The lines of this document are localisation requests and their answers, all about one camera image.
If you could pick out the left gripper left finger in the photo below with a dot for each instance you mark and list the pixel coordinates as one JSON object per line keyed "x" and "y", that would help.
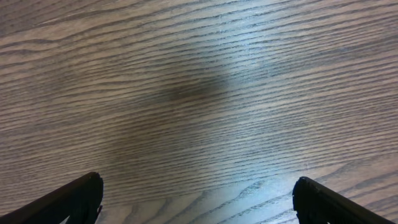
{"x": 76, "y": 202}

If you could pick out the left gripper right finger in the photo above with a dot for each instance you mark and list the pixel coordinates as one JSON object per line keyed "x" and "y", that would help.
{"x": 317, "y": 204}

